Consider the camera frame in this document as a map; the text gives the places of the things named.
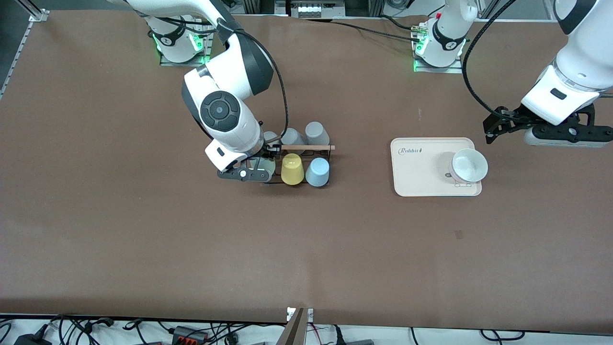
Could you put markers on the brown camera mount post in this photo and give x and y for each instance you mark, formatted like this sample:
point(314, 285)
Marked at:
point(293, 333)

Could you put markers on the grey cup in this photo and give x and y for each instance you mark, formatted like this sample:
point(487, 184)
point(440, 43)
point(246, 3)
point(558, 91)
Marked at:
point(293, 137)
point(271, 137)
point(316, 132)

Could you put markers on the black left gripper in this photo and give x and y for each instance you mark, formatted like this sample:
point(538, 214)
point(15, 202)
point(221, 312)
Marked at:
point(508, 120)

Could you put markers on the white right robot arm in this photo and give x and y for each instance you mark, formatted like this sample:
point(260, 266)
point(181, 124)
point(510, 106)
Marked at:
point(225, 110)

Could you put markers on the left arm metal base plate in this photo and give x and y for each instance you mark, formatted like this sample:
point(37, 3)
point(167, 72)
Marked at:
point(457, 69)

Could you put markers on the black power adapter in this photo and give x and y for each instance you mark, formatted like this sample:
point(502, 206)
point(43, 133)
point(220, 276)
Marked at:
point(31, 339)

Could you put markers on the white mount bracket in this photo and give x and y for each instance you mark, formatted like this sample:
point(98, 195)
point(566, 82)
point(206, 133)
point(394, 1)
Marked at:
point(310, 315)

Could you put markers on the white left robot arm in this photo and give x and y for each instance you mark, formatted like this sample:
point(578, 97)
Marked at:
point(574, 57)

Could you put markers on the aluminium table edge rail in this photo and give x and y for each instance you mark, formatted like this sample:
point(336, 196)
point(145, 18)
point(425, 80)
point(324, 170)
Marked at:
point(39, 15)

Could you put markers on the black orange connector block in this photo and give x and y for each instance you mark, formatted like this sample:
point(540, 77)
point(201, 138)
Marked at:
point(189, 333)

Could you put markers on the yellow cup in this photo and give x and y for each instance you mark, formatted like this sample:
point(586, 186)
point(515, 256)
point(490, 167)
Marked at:
point(292, 170)

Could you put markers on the white power strip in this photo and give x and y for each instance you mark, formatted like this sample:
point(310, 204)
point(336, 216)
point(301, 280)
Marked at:
point(316, 8)

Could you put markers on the white bowl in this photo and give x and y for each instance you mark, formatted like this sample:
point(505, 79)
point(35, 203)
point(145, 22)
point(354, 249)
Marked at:
point(469, 165)

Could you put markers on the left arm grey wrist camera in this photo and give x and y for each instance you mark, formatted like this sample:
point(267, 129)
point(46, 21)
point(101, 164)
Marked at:
point(555, 139)

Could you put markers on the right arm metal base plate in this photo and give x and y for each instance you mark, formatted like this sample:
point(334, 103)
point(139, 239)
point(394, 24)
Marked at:
point(207, 52)

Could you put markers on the pale green cup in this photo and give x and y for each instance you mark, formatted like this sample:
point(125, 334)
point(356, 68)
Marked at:
point(266, 165)

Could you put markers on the cream rabbit print tray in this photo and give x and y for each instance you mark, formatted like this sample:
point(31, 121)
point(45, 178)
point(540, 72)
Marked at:
point(421, 172)

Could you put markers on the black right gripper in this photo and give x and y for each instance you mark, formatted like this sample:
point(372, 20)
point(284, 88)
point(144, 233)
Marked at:
point(266, 151)

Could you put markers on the light blue cup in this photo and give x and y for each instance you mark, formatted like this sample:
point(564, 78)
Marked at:
point(317, 172)

